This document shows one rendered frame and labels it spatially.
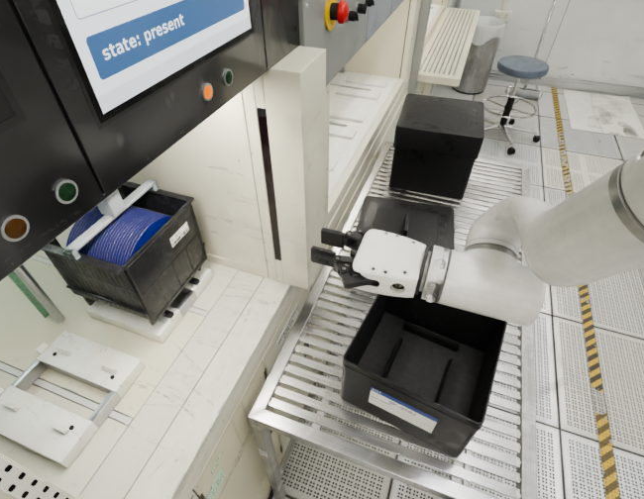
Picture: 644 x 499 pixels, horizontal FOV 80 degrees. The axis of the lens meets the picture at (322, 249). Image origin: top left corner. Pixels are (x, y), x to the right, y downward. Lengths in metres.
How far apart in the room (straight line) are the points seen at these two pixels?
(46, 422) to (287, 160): 0.66
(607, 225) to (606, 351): 1.92
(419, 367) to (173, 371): 0.56
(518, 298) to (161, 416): 0.67
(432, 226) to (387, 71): 1.16
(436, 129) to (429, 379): 0.81
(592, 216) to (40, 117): 0.46
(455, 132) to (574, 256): 0.99
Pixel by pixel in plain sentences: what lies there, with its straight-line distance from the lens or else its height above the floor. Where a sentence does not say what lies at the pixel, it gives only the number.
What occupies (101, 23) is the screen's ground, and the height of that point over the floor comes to 1.53.
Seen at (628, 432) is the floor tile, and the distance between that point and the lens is 2.13.
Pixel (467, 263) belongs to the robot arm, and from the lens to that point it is 0.58.
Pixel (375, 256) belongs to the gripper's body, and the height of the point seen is 1.21.
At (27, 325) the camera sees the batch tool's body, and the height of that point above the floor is 0.87.
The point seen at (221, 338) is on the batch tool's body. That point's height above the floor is 0.87.
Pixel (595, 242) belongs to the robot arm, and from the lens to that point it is 0.43.
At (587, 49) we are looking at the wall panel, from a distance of 4.94.
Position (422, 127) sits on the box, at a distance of 1.39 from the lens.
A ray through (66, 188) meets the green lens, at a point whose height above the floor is 1.43.
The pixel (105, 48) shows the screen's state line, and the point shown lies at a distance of 0.42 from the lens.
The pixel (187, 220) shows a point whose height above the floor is 1.08.
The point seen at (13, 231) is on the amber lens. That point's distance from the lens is 0.37.
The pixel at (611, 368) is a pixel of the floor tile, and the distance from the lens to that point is 2.27.
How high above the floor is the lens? 1.63
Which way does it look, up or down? 44 degrees down
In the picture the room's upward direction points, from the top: straight up
